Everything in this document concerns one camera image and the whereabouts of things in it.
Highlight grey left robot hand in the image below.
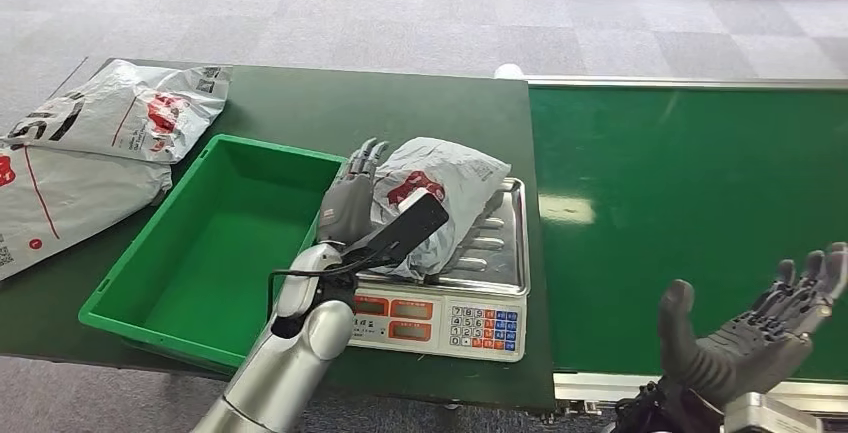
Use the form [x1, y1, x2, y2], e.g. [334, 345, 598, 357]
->
[316, 137, 392, 247]

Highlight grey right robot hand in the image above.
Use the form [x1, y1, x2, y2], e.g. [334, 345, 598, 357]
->
[658, 241, 848, 413]

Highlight green conveyor belt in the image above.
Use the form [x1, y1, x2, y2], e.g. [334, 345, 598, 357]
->
[529, 84, 848, 382]

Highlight white electronic scale body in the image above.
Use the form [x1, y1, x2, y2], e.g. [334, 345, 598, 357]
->
[347, 276, 529, 364]

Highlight green plastic bin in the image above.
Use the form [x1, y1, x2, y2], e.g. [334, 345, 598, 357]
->
[77, 133, 350, 379]

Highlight steel scale tray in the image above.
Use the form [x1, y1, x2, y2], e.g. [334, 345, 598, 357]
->
[357, 176, 532, 298]

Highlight grey courier bag black lettering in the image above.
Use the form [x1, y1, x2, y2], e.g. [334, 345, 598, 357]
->
[0, 58, 234, 166]

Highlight large grey courier bag red line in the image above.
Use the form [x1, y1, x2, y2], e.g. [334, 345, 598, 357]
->
[0, 143, 174, 283]

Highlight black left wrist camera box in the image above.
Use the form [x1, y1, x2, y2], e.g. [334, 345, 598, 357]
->
[344, 187, 451, 270]

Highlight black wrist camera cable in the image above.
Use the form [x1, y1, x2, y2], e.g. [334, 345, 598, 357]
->
[266, 247, 393, 327]

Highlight right robot arm black cables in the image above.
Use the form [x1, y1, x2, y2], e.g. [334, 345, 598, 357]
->
[606, 379, 727, 433]

